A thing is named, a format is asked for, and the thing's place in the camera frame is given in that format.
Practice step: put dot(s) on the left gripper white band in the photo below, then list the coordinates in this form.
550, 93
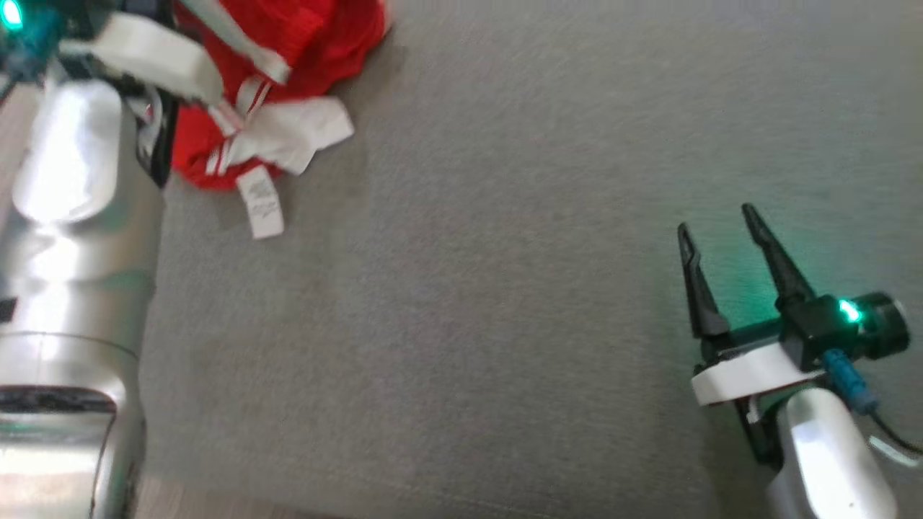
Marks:
155, 58

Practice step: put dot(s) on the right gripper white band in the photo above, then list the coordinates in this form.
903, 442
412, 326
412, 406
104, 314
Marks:
750, 375

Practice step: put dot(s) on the red and white jersey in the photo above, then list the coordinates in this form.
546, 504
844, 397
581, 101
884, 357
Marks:
317, 36

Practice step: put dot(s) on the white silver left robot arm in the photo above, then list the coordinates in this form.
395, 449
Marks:
65, 288

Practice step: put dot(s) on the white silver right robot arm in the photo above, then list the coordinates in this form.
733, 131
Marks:
822, 454

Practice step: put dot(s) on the large grey sofa seat cushion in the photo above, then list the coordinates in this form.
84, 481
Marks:
505, 288

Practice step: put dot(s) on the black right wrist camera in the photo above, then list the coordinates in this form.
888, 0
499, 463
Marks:
822, 328

